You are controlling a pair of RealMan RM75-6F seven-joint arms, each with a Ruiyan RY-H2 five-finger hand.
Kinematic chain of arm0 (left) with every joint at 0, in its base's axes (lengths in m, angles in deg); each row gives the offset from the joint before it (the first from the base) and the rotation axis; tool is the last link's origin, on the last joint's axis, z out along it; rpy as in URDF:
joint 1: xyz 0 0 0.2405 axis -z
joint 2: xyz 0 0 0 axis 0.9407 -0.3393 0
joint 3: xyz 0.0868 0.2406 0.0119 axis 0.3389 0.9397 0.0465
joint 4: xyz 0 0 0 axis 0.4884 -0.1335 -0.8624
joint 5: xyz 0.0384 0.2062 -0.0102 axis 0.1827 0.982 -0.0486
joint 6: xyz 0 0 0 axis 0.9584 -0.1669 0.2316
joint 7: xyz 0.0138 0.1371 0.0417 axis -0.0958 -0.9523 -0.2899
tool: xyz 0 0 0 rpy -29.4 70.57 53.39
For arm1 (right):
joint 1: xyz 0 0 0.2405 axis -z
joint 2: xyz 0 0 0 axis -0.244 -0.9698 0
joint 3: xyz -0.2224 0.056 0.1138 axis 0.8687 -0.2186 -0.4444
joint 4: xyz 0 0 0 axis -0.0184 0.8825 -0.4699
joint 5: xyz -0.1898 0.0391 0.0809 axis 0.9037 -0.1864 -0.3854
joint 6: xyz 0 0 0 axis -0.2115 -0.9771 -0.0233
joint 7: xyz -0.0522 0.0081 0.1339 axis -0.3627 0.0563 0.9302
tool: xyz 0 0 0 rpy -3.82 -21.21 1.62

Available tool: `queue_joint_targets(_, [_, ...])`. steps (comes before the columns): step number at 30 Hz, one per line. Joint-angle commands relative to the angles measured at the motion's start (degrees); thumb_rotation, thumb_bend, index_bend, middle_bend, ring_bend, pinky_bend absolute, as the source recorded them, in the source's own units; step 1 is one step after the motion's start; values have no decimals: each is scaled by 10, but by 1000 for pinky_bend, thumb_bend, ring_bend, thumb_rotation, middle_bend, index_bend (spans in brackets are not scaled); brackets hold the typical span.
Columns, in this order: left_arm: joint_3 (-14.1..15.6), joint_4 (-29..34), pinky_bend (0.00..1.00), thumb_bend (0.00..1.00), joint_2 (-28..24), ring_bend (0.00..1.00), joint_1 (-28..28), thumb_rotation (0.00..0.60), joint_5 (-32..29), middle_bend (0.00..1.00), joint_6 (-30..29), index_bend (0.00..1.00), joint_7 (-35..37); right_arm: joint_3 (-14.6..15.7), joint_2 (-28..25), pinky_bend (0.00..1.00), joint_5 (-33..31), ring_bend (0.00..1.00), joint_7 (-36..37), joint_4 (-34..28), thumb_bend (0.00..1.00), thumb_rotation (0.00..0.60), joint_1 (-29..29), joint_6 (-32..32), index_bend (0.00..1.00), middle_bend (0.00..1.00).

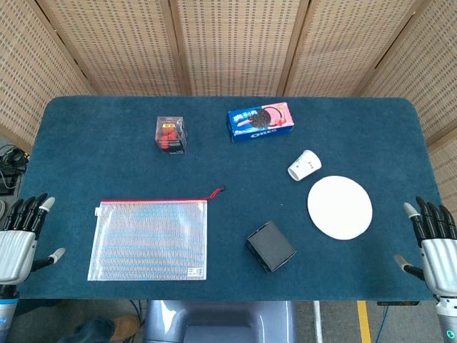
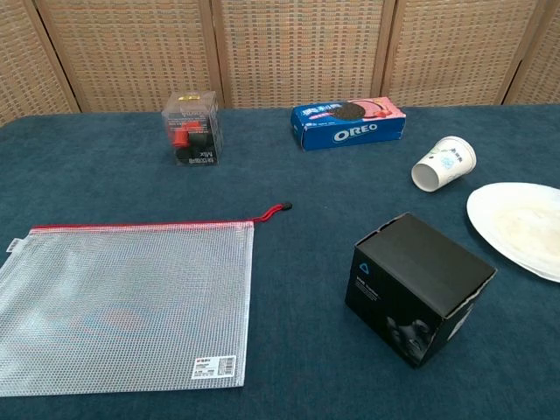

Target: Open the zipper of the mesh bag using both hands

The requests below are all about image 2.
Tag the blue Oreo biscuit box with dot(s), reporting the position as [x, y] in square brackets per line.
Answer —
[350, 131]

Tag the clear mesh zipper pouch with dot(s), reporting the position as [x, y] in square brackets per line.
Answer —
[127, 297]

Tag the clear plastic box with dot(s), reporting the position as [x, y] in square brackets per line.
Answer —
[192, 131]

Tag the woven wooden folding screen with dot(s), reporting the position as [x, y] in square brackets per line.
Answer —
[297, 52]

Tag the white paper plate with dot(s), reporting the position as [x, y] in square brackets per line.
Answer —
[520, 227]

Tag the white paper cup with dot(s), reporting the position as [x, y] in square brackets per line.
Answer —
[450, 162]

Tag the black cardboard box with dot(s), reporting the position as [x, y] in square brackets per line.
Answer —
[415, 271]

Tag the blue table cloth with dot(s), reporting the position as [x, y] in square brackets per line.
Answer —
[297, 262]

